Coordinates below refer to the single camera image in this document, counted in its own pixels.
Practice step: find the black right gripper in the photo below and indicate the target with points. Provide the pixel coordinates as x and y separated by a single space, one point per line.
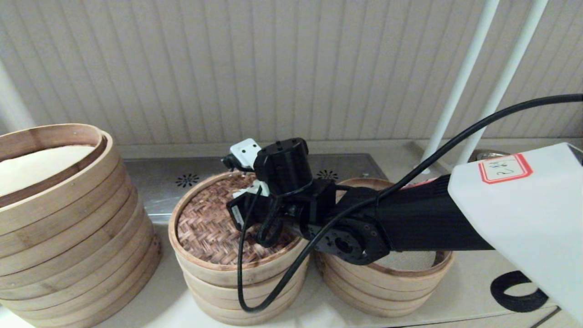
282 168

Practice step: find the woven bamboo steamer lid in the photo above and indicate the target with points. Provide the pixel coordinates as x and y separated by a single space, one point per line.
205 228

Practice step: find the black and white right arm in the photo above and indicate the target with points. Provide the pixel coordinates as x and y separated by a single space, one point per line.
410 223

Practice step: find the small bamboo steamer stack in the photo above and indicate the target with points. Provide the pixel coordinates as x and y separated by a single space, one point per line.
378 296
214 300

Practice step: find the grey mesh steamer liner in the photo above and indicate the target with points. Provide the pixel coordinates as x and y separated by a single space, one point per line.
410 262

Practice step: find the round steel lid black knob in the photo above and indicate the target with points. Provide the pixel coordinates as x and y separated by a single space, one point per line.
489 155

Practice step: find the tall wide bamboo steamer stack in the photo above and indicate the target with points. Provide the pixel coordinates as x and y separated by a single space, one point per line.
68 237

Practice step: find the white steamer cloth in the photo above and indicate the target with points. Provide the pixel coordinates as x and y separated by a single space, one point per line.
36 168

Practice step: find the stainless steel vent panel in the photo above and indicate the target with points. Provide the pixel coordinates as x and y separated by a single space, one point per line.
150 200

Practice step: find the white slanted pole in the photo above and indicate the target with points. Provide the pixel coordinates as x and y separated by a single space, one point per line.
462 73
505 77

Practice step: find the white pipe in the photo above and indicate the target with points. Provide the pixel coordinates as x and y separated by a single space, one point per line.
13 114

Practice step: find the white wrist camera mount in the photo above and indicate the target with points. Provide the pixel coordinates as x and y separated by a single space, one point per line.
246 150

